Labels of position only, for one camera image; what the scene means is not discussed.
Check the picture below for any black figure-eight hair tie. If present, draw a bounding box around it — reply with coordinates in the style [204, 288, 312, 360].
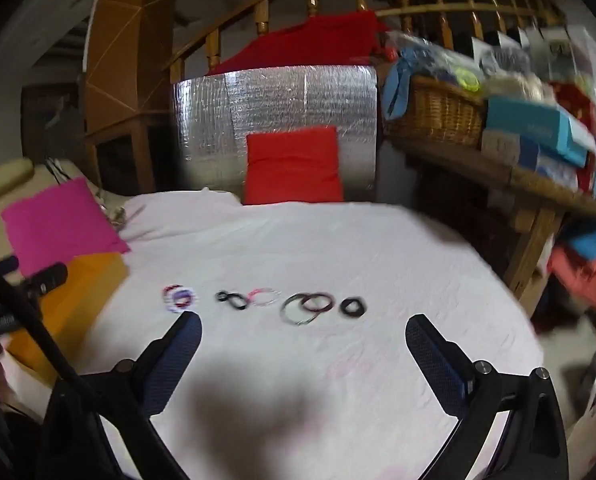
[215, 290, 245, 311]

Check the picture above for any silver foil insulation panel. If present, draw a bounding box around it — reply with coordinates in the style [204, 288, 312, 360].
[172, 64, 379, 200]

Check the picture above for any wicker basket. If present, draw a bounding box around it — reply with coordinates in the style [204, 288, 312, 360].
[384, 74, 489, 150]

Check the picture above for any red cushion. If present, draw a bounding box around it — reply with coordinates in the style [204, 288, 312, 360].
[242, 126, 345, 206]

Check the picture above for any blue and white box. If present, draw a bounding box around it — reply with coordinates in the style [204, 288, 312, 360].
[480, 130, 541, 168]

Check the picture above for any red bead bracelet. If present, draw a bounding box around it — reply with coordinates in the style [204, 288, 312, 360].
[161, 283, 199, 315]

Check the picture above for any black scrunchie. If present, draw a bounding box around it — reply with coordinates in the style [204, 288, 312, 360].
[339, 297, 367, 320]

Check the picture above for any red cloth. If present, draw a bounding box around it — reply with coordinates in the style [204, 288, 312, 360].
[209, 10, 393, 77]

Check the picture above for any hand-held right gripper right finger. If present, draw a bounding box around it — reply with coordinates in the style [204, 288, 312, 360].
[405, 313, 571, 480]

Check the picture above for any pink and clear bead bracelet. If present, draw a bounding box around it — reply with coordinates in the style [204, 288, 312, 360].
[247, 287, 281, 309]

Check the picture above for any dark red bangle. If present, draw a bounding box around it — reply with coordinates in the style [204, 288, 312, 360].
[301, 292, 335, 313]

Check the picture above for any white embossed blanket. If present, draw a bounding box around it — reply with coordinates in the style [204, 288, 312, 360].
[68, 187, 546, 480]

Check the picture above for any orange box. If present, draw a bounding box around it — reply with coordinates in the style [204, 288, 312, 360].
[8, 251, 131, 378]

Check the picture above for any teal cardboard box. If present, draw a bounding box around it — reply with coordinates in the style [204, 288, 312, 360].
[485, 96, 596, 168]

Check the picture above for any folded blue cloth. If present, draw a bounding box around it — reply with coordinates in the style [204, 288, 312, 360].
[560, 225, 596, 266]

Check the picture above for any pink cushion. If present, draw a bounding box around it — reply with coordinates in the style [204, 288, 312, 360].
[0, 177, 131, 278]

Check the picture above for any silver bangle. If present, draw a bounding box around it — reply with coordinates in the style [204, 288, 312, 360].
[280, 293, 317, 327]

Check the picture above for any wooden stair railing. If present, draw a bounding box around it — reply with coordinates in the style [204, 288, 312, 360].
[167, 0, 571, 82]

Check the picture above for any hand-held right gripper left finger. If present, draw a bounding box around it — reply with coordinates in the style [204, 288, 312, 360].
[38, 310, 203, 480]

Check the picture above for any coral cloth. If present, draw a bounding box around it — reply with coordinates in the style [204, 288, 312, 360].
[548, 247, 596, 311]

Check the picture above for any clear shiny bundle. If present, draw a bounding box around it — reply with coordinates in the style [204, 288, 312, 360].
[106, 205, 131, 233]

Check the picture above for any wooden cabinet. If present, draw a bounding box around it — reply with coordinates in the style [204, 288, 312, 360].
[80, 0, 183, 196]

